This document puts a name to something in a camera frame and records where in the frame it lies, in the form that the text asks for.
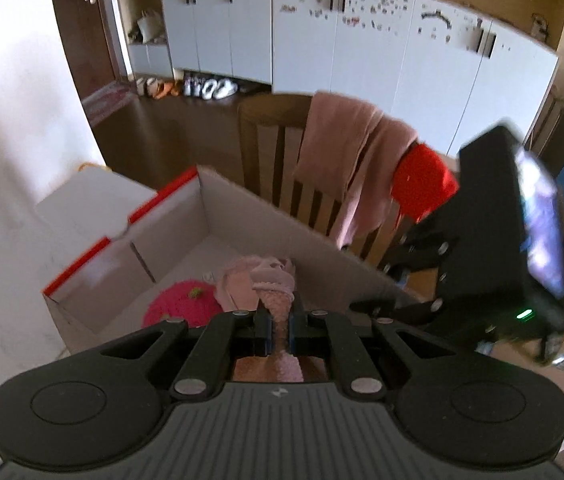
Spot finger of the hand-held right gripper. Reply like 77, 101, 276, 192
349, 296, 445, 328
378, 220, 457, 283

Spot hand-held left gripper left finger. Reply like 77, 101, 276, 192
99, 310, 270, 402

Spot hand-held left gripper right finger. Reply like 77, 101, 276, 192
289, 310, 463, 403

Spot pink knit garment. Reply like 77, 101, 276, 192
216, 255, 307, 383

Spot pink strawberry knit hat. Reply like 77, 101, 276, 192
143, 280, 223, 328

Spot red and white cardboard box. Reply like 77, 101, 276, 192
36, 164, 413, 361

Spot red cloth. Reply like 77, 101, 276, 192
391, 142, 460, 224

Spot pink fringed scarf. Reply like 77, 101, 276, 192
292, 90, 419, 251

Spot wooden chair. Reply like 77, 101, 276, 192
238, 92, 413, 271

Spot white and wood cabinet unit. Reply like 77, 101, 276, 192
112, 0, 564, 161

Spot row of shoes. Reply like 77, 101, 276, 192
134, 74, 239, 101

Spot patterned door rug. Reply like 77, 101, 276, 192
82, 80, 135, 123

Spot white tote bag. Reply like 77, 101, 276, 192
134, 10, 165, 43

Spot brown wooden door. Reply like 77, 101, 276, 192
46, 0, 127, 86

